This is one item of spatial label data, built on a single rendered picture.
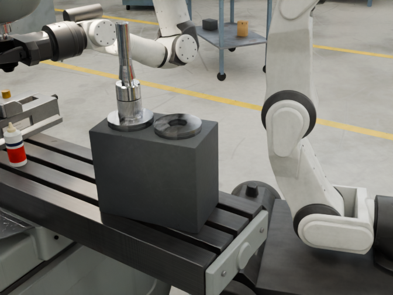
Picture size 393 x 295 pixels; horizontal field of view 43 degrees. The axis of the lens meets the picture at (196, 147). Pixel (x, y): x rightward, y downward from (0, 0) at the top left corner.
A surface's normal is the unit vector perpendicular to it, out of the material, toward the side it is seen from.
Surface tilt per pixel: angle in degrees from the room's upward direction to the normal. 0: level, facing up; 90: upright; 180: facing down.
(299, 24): 90
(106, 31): 78
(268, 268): 0
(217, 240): 0
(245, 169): 0
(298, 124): 90
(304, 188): 90
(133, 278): 90
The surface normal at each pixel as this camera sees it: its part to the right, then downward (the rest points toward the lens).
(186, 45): 0.66, 0.09
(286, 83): -0.25, 0.45
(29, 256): 0.84, 0.23
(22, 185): -0.03, -0.89
